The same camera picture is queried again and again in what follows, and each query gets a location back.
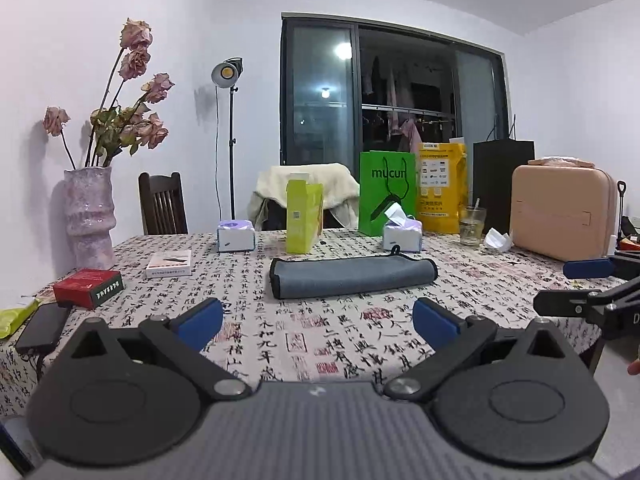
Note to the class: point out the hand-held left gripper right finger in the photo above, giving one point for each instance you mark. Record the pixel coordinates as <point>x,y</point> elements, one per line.
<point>434,324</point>

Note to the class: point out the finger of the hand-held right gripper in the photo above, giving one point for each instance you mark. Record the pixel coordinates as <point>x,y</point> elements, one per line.
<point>590,268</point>
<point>560,302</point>

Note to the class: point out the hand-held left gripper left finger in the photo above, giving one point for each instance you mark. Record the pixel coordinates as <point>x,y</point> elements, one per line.
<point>201,321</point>

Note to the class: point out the grey towel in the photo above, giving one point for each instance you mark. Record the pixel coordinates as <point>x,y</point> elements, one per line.
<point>350,275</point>

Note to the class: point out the person's right hand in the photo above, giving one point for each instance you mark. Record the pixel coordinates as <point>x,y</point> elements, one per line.
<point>634,367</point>

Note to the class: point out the red item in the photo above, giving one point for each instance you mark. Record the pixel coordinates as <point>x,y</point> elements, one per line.
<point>630,245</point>

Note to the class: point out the pink hard case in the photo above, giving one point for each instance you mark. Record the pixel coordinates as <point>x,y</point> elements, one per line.
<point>560,212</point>

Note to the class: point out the white flat box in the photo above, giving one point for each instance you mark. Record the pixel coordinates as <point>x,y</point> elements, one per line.
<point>169,263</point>

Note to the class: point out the crumpled white paper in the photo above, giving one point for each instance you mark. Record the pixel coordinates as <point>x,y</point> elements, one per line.
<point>496,240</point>

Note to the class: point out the white tissue box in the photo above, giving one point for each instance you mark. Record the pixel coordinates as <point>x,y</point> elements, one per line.
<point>402,237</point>
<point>236,237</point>

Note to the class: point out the glass cup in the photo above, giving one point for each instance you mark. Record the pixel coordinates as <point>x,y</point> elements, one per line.
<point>471,227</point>

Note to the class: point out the pink flat item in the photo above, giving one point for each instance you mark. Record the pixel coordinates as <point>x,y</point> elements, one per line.
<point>560,162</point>

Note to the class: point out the calligraphy printed tablecloth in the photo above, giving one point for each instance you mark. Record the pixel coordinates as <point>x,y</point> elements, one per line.
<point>320,340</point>

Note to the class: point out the red box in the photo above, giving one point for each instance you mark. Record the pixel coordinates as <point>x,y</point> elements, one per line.
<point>87,287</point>

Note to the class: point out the dark wooden chair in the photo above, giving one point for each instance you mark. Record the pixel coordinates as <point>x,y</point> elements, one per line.
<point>162,205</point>

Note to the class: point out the black box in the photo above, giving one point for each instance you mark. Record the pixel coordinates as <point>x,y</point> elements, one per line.
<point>500,180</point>

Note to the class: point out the yellow paper bag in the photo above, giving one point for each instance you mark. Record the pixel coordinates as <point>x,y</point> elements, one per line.
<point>442,185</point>

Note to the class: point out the yellow-green carton box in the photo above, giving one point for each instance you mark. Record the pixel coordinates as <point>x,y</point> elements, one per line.
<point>301,220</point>

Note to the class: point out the green paper bag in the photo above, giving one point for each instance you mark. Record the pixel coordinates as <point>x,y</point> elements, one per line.
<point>385,190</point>

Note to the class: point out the pink ceramic vase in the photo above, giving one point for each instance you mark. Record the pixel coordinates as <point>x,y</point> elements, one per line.
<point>89,220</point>

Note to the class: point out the black phone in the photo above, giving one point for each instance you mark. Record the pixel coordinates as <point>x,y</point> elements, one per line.
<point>42,327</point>

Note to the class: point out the cream blanket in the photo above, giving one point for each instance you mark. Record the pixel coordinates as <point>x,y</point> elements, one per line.
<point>305,172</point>

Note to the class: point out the green packet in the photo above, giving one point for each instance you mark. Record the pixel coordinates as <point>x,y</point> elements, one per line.
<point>15,319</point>

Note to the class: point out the dried pink roses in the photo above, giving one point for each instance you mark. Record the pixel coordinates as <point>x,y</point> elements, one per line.
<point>145,130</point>

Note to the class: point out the studio light on stand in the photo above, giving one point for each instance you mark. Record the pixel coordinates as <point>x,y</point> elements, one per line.
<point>226,72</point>

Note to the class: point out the black framed window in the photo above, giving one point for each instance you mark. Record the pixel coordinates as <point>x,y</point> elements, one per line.
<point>320,95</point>

